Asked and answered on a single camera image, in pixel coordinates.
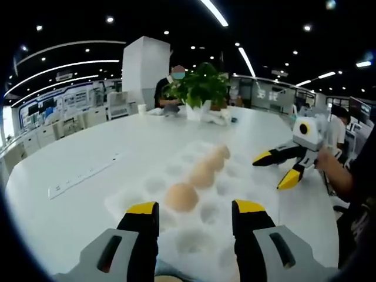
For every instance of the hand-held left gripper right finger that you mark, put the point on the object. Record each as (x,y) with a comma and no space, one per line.
(249,235)

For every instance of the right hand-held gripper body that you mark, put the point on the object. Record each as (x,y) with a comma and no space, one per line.
(310,135)

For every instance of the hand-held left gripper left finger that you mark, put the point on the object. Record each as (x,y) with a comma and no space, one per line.
(141,235)

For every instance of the single brown egg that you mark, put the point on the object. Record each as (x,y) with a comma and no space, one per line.
(202,176)
(224,150)
(181,196)
(216,161)

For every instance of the white foam egg holder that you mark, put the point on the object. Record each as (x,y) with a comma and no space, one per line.
(132,199)

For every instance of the person's right hand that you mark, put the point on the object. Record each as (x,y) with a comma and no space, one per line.
(326,161)

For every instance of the small blue object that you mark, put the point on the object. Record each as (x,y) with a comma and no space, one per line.
(234,119)

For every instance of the white plastic bag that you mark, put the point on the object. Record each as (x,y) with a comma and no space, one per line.
(217,117)

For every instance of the white table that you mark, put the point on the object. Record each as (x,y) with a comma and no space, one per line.
(132,141)

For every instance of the green potted plant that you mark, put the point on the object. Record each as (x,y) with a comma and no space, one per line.
(202,85)

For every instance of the white paper cup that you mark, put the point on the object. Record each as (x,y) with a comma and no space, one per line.
(142,110)

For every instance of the white mesh office chair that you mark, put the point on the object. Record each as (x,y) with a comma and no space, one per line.
(117,102)

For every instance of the row of white cabinets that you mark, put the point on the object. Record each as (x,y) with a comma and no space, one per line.
(53,129)

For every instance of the curved white ceiling light strip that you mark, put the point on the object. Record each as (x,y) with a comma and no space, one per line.
(216,13)

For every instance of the ceiling air conditioner unit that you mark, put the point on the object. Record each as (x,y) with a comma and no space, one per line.
(64,76)

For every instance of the blue framed display wall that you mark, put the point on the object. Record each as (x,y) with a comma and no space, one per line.
(53,105)

